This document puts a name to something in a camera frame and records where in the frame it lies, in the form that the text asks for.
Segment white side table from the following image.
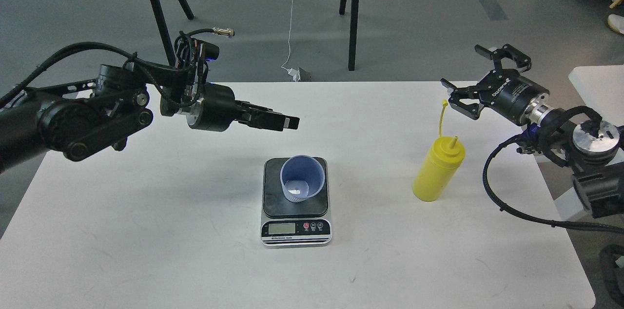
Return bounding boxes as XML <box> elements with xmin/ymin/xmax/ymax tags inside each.
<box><xmin>568</xmin><ymin>65</ymin><xmax>624</xmax><ymax>126</ymax></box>

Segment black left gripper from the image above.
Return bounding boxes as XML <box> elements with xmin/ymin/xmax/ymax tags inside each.
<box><xmin>187</xmin><ymin>84</ymin><xmax>299</xmax><ymax>132</ymax></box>

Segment white shoe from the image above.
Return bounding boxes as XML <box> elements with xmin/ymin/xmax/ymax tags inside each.
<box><xmin>606</xmin><ymin>14</ymin><xmax>624</xmax><ymax>35</ymax></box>

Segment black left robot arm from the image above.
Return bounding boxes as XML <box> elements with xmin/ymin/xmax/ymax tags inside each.
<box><xmin>0</xmin><ymin>27</ymin><xmax>299</xmax><ymax>172</ymax></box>

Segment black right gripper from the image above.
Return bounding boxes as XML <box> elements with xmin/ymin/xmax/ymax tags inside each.
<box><xmin>441</xmin><ymin>44</ymin><xmax>550</xmax><ymax>126</ymax></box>

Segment white power adapter on floor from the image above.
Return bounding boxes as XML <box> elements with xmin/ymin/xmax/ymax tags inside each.
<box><xmin>287</xmin><ymin>67</ymin><xmax>312</xmax><ymax>82</ymax></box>

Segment yellow squeeze bottle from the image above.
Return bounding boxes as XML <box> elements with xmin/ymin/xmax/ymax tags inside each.
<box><xmin>412</xmin><ymin>100</ymin><xmax>466</xmax><ymax>202</ymax></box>

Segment blue plastic cup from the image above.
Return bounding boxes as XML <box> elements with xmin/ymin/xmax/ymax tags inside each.
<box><xmin>279</xmin><ymin>155</ymin><xmax>326</xmax><ymax>203</ymax></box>

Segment digital kitchen scale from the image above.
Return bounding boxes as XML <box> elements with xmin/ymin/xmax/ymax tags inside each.
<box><xmin>260</xmin><ymin>156</ymin><xmax>333</xmax><ymax>248</ymax></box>

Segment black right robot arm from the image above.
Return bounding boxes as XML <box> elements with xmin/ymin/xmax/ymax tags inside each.
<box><xmin>441</xmin><ymin>44</ymin><xmax>623</xmax><ymax>235</ymax></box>

